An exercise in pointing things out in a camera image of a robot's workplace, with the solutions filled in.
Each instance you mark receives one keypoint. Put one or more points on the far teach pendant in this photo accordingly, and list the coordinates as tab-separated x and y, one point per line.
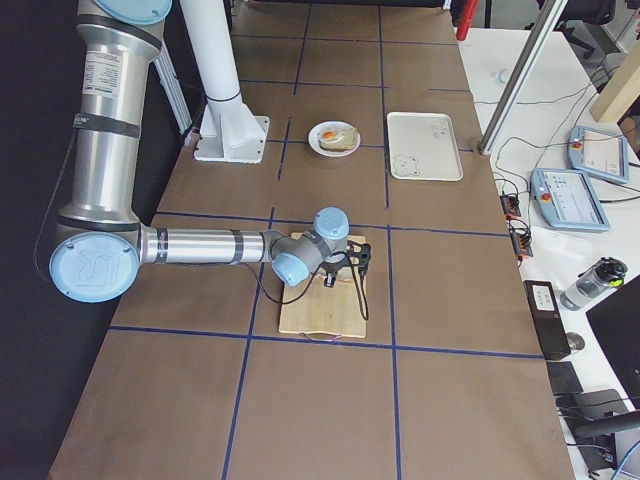
599	154

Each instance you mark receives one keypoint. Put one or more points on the bread slice on plate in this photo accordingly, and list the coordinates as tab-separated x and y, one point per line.
348	142

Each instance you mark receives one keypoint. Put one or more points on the red fire extinguisher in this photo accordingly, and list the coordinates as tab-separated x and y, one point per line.
466	19

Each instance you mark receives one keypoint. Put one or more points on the wooden cutting board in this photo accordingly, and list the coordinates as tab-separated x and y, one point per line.
310	307

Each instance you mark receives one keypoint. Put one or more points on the wooden beam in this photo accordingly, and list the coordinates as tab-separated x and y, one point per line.
621	91

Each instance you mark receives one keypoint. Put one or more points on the orange black adapter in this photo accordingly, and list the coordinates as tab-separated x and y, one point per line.
521	242
511	205

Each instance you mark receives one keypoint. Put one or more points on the metal cutting board handle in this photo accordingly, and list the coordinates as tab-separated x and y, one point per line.
321	337

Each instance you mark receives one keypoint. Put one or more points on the fried egg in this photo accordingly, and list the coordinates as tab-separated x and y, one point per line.
331	135

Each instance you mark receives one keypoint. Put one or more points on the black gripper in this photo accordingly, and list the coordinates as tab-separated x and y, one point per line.
332	269

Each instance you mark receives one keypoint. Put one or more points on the near orange black adapter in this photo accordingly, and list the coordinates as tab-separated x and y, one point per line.
521	242

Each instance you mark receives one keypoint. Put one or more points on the black power box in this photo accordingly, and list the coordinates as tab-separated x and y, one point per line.
547	320

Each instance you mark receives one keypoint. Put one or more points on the far orange black adapter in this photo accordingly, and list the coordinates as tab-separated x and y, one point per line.
511	205

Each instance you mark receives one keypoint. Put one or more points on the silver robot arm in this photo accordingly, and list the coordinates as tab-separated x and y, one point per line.
101	243

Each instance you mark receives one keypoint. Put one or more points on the white round plate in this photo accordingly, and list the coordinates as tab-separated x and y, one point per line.
316	130

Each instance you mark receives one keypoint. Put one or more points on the cream bear tray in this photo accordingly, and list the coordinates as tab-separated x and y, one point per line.
422	146

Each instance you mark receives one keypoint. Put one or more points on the aluminium frame post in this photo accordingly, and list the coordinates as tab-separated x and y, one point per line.
543	26

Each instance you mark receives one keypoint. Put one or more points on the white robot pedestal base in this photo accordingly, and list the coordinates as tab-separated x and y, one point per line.
229	131

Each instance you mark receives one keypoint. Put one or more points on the clear water bottle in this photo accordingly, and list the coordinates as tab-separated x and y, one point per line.
605	274

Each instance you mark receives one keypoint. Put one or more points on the black monitor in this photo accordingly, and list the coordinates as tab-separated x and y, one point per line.
614	322

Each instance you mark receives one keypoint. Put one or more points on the near teach pendant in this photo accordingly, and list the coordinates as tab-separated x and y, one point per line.
567	200

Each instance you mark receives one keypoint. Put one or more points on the teach pendant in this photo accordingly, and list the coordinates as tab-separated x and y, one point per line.
567	200
599	154

